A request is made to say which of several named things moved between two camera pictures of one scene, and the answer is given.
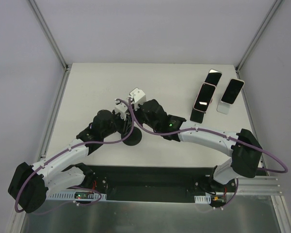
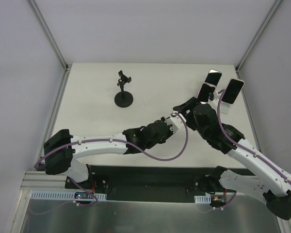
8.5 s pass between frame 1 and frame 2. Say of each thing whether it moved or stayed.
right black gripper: moved
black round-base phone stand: moved
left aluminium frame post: stayed
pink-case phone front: stayed
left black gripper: moved
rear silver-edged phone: stayed
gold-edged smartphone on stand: stayed
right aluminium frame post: stayed
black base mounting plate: stayed
